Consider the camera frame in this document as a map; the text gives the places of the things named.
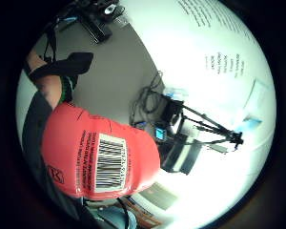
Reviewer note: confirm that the black equipment on stand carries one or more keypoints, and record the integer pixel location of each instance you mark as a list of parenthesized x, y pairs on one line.
[(98, 22)]

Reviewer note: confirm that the red snack packet with barcode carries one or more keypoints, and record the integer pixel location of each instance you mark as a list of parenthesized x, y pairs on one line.
[(85, 152)]

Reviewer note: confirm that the the person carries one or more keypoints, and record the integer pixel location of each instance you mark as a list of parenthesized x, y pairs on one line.
[(35, 133)]

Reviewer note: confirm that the black tripod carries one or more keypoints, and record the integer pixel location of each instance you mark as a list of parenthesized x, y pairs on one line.
[(209, 125)]

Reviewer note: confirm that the white paper sheet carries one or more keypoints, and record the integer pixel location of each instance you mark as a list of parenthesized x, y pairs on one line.
[(256, 95)]

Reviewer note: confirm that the black open case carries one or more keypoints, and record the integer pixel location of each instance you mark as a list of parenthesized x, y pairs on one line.
[(181, 156)]

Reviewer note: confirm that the small device with blue screen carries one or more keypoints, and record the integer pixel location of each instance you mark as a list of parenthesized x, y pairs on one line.
[(160, 134)]

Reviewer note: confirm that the black camera on tripod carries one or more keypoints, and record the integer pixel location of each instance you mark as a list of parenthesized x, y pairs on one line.
[(172, 109)]

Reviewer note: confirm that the white board with text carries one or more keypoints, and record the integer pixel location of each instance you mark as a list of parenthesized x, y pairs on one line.
[(219, 47)]

